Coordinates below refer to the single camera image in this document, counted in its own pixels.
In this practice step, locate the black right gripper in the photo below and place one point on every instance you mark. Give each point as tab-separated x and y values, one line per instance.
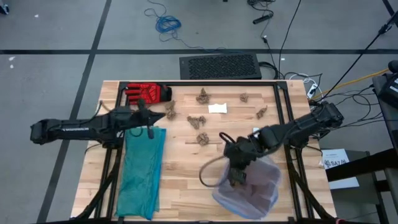
242	152

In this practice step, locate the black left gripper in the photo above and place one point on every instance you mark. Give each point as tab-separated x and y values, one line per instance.
127	118

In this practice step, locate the clear plastic trash bag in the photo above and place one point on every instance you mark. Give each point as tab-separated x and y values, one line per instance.
261	193

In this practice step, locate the small white paper scrap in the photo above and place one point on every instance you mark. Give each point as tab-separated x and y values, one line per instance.
255	129

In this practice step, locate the teal cloth bag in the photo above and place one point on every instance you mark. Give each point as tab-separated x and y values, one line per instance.
140	174

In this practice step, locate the torn white paper sheet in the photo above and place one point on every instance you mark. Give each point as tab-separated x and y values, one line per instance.
217	108

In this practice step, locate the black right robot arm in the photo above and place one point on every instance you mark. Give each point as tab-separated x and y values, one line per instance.
311	124

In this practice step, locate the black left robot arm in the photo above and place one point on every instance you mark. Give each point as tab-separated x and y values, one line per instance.
71	128

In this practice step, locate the red and black glove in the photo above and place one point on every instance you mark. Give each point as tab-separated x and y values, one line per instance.
146	92

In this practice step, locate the black perforated metal case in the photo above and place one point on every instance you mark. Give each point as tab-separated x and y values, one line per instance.
217	67

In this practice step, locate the white printed paper sign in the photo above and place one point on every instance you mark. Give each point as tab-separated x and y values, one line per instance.
334	157

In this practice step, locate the white power strip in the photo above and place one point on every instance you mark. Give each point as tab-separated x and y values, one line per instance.
312	91

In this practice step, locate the grey side cabinet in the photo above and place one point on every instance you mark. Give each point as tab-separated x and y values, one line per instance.
357	202

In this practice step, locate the black side beam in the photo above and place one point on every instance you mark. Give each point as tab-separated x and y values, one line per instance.
367	165

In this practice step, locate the grey side table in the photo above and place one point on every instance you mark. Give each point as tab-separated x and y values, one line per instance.
391	140

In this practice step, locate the black stand pole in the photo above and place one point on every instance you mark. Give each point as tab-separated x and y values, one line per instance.
357	59

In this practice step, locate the black desk device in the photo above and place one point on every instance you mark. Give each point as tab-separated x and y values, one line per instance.
390	90

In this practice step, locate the dark floor object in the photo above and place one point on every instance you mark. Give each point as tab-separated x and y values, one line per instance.
3	9

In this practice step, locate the black metal table frame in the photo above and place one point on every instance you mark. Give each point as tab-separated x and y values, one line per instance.
217	83

